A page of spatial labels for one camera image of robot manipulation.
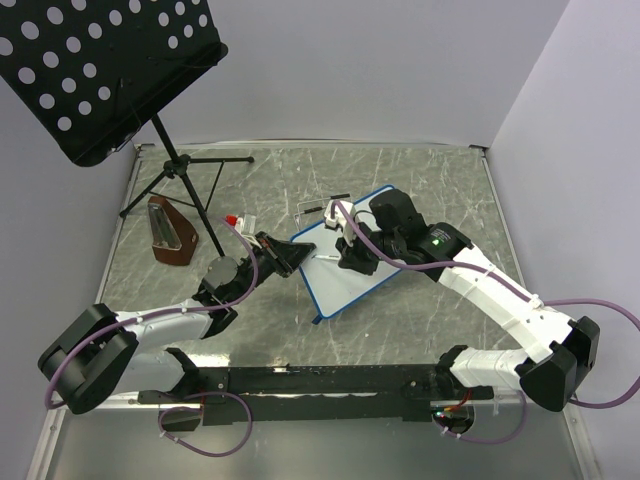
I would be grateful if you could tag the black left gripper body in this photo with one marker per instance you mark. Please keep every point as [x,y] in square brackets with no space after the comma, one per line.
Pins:
[268,258]

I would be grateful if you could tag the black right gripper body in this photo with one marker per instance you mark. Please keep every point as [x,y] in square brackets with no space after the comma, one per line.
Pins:
[375,240]

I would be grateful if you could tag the blue framed whiteboard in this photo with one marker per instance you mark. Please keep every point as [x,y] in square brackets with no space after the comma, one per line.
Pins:
[331,288]

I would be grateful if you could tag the white whiteboard marker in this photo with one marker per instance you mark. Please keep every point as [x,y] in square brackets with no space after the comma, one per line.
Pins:
[332,258]

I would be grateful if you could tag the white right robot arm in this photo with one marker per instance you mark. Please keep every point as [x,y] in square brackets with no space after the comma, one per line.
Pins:
[555,352]

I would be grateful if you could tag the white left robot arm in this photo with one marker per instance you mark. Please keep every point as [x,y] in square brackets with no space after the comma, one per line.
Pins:
[105,353]

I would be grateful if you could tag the brown wooden metronome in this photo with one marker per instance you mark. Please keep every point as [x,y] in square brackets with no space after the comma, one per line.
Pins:
[174,238]

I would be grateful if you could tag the black perforated music stand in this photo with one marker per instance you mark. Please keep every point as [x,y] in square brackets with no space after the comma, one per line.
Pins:
[95,72]

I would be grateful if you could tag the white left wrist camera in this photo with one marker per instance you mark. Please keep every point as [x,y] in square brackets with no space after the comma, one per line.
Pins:
[244,224]

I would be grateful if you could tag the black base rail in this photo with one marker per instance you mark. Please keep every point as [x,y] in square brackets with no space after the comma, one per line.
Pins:
[406,392]

